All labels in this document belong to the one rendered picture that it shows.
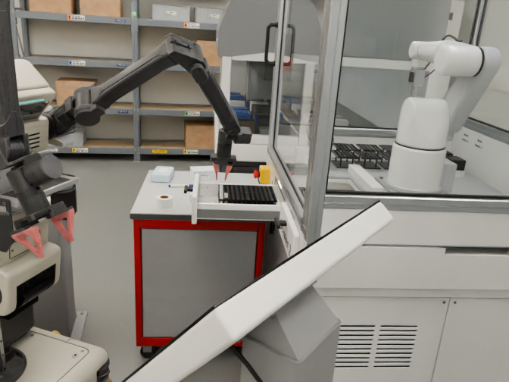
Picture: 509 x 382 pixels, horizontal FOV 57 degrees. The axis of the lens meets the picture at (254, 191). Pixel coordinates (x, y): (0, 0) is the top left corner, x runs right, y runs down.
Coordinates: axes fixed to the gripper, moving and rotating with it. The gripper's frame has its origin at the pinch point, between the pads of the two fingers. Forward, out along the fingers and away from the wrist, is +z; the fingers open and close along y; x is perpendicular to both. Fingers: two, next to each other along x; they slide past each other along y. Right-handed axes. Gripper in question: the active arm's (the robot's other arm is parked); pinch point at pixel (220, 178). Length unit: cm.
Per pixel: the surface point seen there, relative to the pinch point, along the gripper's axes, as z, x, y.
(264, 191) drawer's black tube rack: 2.7, -3.2, 17.7
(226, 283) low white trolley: 51, 6, 8
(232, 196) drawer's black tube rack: 3.4, -10.7, 4.8
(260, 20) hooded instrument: -61, 76, 15
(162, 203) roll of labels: 17.2, 10.3, -23.2
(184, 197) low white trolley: 19.2, 25.0, -14.6
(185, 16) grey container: -58, 362, -39
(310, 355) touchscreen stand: -10, -117, 12
